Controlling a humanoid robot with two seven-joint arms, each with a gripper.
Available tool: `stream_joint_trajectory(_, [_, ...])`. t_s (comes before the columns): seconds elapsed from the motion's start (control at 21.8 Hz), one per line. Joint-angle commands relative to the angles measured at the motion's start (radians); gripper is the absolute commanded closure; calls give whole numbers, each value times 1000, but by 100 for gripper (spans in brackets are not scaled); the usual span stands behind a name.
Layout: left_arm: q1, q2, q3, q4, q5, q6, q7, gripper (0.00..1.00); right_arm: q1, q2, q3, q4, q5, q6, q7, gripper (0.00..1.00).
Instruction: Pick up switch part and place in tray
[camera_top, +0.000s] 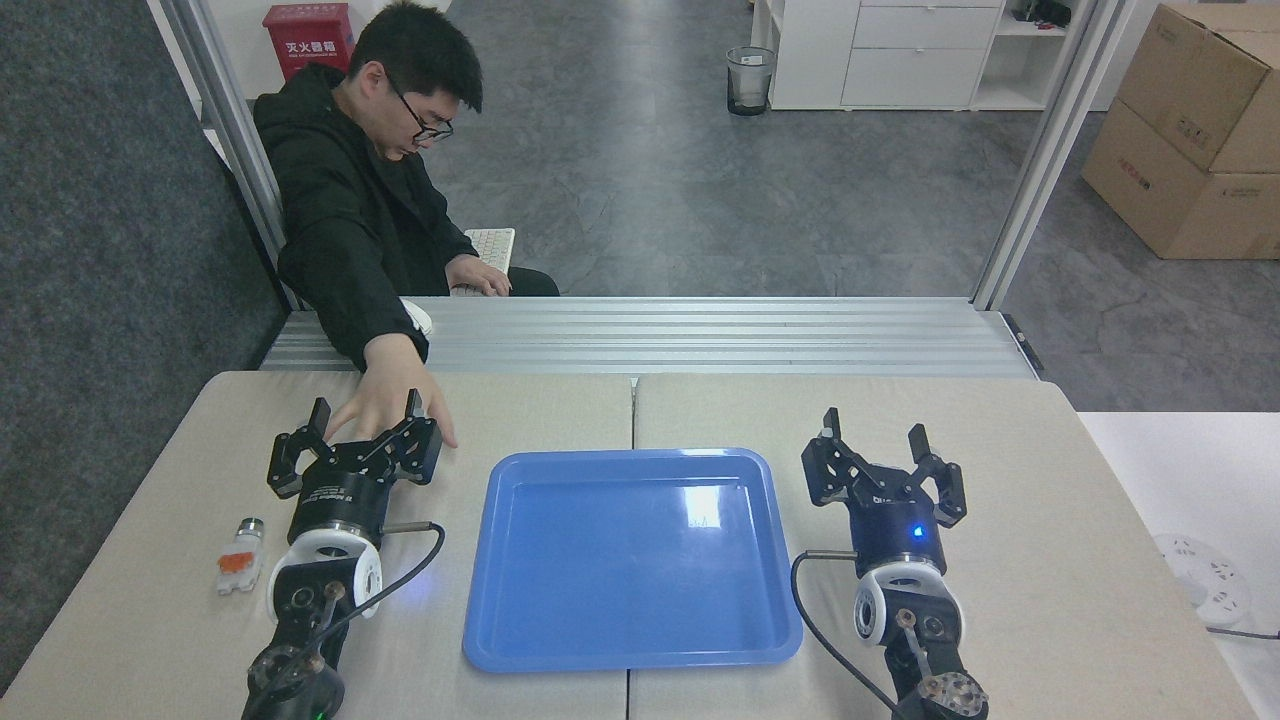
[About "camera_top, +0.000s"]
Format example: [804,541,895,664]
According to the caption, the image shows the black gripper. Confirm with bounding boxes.
[801,407,968,560]
[266,388,444,530]

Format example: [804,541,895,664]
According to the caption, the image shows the person's right hand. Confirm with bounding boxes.
[323,333,459,449]

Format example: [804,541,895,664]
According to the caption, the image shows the red fire equipment box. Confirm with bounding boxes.
[262,3,357,83]

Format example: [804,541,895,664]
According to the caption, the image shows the white cabinet with drawers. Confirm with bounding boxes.
[750,0,1076,113]

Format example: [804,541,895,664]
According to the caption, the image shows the ribbed aluminium platform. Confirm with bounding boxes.
[260,296,1041,379]

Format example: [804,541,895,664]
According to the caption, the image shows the grey wire trash bin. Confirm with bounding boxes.
[726,46,778,117]

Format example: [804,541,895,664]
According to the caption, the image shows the large cardboard box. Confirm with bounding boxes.
[1081,100,1280,261]

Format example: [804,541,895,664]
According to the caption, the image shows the black platform corner bracket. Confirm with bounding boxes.
[1003,313,1046,373]

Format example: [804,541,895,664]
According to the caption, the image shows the silver aluminium post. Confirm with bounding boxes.
[160,0,301,311]
[972,0,1136,311]

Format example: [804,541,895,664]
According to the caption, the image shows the small cardboard box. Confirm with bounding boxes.
[1115,2,1280,176]

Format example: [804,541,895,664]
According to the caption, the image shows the person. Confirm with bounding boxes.
[252,0,561,373]

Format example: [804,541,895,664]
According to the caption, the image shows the blue plastic tray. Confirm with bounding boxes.
[462,448,804,674]

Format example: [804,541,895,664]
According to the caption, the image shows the white round power strip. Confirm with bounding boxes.
[1152,533,1253,629]

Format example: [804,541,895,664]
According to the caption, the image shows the person's left hand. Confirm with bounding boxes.
[444,255,513,298]

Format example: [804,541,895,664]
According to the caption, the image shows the white orange switch part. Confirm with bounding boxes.
[216,517,267,596]

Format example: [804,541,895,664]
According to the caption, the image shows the white keyboard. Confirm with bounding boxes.
[450,228,517,298]

